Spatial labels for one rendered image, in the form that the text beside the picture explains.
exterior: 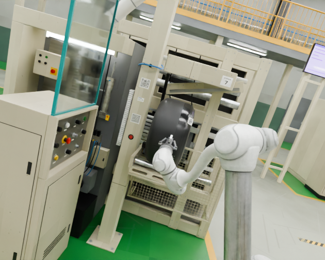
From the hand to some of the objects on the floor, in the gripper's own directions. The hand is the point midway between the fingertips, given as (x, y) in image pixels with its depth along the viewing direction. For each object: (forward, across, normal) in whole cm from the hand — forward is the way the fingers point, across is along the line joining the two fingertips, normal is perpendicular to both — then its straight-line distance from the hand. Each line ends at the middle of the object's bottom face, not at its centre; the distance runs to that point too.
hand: (170, 138), depth 174 cm
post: (+11, +32, +124) cm, 129 cm away
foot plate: (+11, +32, +124) cm, 129 cm away
